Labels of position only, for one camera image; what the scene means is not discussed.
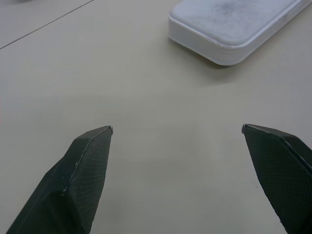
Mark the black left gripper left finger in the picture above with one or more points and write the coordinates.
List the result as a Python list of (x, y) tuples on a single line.
[(73, 185)]

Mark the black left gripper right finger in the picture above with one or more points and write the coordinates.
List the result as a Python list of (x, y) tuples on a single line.
[(280, 170)]

